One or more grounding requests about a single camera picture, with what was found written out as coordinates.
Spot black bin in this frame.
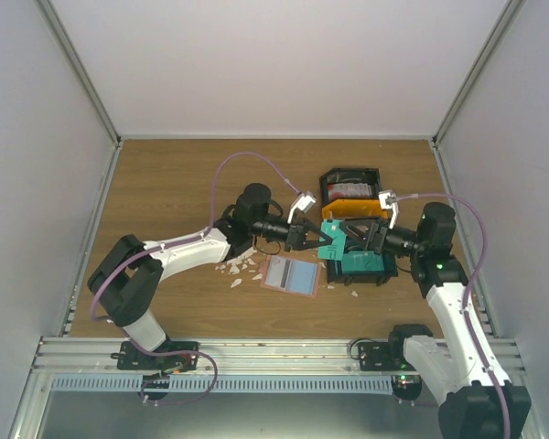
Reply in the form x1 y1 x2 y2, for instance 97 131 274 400
319 167 382 206
326 251 398 286

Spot white red cards far bin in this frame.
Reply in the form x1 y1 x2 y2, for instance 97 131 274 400
328 183 373 201

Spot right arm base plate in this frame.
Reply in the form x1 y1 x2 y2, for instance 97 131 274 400
347 338 414 373

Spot grey slotted cable duct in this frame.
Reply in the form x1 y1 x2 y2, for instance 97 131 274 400
51 374 393 394

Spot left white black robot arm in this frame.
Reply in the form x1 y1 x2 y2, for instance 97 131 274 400
87 183 332 369

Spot teal card stack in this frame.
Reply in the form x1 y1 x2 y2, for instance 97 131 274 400
340 251 384 274

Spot aluminium mounting rail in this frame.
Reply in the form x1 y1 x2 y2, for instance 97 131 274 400
31 337 527 374

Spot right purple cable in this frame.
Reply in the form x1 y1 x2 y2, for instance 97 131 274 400
393 193 513 439

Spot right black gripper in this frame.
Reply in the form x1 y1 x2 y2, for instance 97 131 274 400
339 215 425 257

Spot black bin far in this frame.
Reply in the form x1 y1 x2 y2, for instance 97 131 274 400
319 167 382 206

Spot white paper scraps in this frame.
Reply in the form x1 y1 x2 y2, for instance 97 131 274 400
214 256 359 297

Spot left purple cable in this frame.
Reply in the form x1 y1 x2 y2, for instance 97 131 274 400
89 151 303 321

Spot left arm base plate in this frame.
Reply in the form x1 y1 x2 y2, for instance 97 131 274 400
110 341 199 372

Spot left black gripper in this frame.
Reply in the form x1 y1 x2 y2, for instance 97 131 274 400
251 213 332 252

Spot orange bin middle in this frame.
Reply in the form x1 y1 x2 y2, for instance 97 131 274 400
321 198 389 220

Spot pink clear card holder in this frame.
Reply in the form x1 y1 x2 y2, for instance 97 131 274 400
261 255 321 298

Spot purple cable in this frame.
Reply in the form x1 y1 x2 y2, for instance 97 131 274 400
393 193 513 439
89 151 303 321

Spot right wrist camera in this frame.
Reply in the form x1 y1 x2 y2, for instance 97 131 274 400
379 190 400 229

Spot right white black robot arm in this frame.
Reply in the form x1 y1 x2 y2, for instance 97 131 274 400
340 202 532 438

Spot black bin near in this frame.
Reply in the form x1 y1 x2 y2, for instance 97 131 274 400
326 251 398 286

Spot teal credit card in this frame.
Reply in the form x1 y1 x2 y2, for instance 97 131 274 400
318 219 347 262

